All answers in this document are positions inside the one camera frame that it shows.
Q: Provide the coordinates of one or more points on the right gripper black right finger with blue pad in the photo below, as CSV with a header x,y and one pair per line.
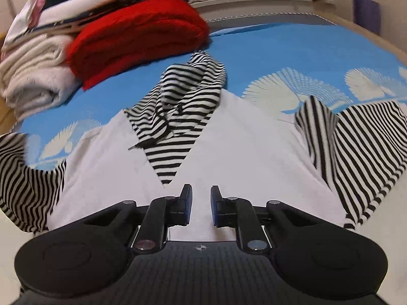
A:
x,y
239,214

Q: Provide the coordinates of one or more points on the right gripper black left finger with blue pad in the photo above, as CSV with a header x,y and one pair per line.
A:
x,y
161,214

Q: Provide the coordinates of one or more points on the striped white hooded sweater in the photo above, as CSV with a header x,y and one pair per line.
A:
x,y
189,130

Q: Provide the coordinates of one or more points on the blue white patterned bed sheet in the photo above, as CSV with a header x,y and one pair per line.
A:
x,y
280,94

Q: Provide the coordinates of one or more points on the red fluffy folded blanket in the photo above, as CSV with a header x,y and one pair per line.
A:
x,y
134,35

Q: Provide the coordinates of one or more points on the cream folded fleece blanket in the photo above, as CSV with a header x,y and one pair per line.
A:
x,y
36,76

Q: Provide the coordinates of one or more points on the white folded bedding stack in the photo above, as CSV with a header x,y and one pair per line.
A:
x,y
34,16

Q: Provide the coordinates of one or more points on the purple box by wall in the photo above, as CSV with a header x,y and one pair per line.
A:
x,y
367,14

